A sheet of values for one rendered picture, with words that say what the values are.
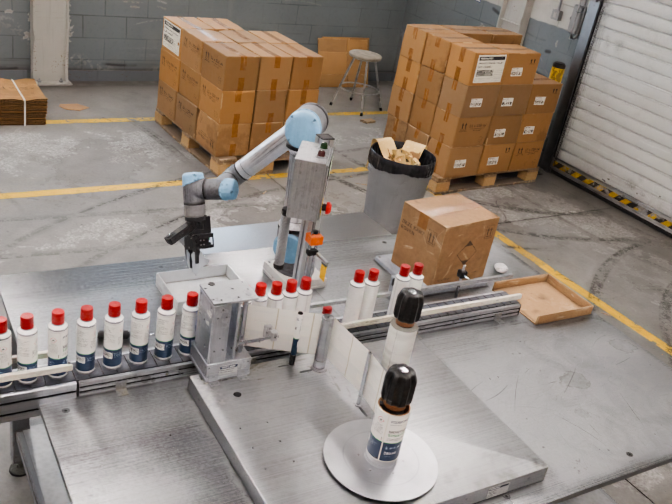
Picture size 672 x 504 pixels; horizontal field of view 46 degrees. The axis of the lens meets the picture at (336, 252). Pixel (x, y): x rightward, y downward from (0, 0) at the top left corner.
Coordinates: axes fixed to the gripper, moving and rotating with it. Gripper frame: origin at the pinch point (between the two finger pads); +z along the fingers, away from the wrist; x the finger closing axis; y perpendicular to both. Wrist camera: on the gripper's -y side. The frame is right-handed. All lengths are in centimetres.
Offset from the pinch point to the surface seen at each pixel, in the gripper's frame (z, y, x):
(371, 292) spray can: 2, 37, -56
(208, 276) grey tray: 2.7, 6.2, 0.2
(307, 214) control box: -27, 10, -59
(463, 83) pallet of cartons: -59, 314, 176
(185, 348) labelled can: 10, -26, -46
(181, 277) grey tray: 1.4, -4.3, 0.6
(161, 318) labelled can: -1, -34, -48
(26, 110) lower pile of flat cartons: -45, 53, 382
